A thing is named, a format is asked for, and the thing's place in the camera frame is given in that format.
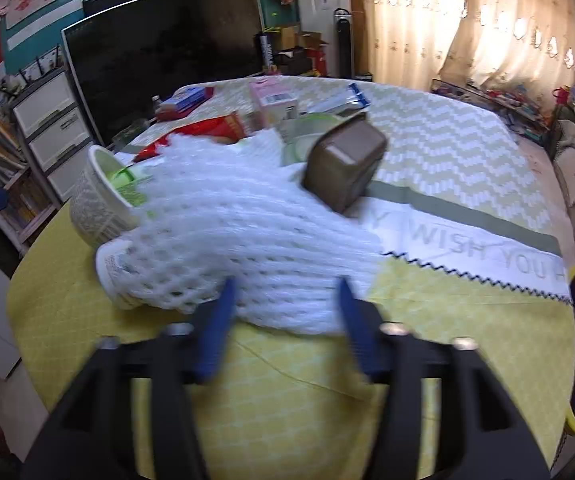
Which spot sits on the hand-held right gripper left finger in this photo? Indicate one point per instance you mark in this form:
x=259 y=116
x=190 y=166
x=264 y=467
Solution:
x=215 y=330

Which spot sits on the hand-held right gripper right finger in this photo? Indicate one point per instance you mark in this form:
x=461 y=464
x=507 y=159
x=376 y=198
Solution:
x=355 y=330

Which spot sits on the white foam net sleeve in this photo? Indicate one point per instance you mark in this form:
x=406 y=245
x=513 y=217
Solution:
x=247 y=220

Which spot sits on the red snack packet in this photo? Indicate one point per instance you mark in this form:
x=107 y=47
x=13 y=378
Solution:
x=222 y=125

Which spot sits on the white paper cup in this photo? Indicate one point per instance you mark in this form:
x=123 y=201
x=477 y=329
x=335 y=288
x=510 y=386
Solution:
x=112 y=270

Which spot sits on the brown cardboard box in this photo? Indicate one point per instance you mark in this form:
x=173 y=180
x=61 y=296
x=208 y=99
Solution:
x=342 y=165

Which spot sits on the white patterned paper bowl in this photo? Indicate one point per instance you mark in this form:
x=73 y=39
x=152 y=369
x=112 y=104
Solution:
x=92 y=200

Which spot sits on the blue and red box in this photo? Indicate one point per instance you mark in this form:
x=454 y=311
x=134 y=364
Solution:
x=187 y=100

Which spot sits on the blue and white wrapper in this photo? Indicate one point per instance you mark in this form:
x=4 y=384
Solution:
x=352 y=97

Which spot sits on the clear water bottle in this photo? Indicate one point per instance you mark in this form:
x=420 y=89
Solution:
x=156 y=105

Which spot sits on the pink strawberry milk carton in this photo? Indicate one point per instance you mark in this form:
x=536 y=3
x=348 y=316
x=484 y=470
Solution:
x=267 y=97

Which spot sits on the red canister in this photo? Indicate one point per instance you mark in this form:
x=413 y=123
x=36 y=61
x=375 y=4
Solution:
x=323 y=60

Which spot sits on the bookshelf with books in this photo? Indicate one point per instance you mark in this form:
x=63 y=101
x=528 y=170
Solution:
x=2 y=160

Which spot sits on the row of toys by window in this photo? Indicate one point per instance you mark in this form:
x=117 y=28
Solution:
x=497 y=97

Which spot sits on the black television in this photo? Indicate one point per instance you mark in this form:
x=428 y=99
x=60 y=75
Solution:
x=167 y=60

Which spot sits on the white plastic drawer cabinet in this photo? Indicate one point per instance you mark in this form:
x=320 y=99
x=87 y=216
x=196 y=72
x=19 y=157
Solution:
x=47 y=105

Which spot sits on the black cylinder with white print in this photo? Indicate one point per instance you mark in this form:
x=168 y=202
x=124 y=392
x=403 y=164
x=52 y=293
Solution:
x=266 y=52

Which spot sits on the black tower fan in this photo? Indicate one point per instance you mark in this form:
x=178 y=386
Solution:
x=343 y=45

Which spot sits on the open cardboard boxes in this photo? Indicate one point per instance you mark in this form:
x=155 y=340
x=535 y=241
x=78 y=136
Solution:
x=297 y=45

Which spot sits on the beige patterned curtain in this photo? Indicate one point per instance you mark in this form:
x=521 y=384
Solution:
x=402 y=25
x=527 y=25

